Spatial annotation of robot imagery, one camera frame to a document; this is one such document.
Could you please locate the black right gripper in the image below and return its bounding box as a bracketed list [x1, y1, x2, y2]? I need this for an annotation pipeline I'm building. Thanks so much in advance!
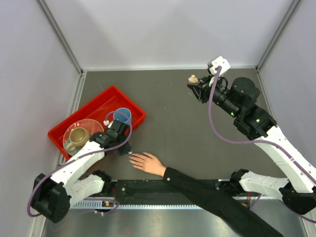
[188, 73, 240, 118]

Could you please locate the beige nail polish bottle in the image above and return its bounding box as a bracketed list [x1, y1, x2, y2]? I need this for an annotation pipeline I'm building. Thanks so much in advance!
[188, 75, 199, 84]

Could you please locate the black sleeved forearm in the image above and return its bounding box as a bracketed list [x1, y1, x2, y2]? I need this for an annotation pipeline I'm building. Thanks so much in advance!
[163, 167, 282, 237]

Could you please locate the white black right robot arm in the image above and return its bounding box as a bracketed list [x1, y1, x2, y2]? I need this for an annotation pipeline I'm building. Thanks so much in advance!
[187, 75, 316, 215]

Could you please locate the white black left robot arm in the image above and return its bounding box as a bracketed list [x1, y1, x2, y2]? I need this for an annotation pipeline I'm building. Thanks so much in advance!
[27, 119, 132, 223]

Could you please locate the person's bare hand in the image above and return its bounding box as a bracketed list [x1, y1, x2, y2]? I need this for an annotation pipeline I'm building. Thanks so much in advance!
[129, 153, 166, 177]

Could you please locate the blue plastic cup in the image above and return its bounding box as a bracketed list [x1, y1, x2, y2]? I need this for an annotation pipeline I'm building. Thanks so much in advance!
[113, 108, 132, 124]

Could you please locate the clear pink glass plate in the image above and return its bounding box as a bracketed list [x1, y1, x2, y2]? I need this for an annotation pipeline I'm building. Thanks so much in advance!
[62, 118, 104, 156]

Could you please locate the red plastic tray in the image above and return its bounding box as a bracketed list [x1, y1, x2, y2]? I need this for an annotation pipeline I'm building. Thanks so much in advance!
[48, 85, 146, 160]

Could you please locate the beige ceramic mug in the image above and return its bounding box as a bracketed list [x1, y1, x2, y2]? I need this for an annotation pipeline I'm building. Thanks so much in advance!
[65, 127, 91, 153]

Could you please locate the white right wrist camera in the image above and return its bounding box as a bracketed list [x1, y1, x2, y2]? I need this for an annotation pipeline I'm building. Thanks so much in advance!
[207, 56, 231, 87]

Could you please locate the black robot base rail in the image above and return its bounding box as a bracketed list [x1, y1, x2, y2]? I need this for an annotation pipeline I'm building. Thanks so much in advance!
[102, 180, 192, 205]

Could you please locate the grey slotted cable duct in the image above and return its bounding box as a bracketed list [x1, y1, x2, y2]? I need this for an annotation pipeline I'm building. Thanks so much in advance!
[71, 199, 117, 209]

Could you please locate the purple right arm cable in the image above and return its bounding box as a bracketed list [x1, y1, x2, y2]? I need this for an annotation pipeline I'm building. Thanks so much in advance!
[207, 65, 316, 224]

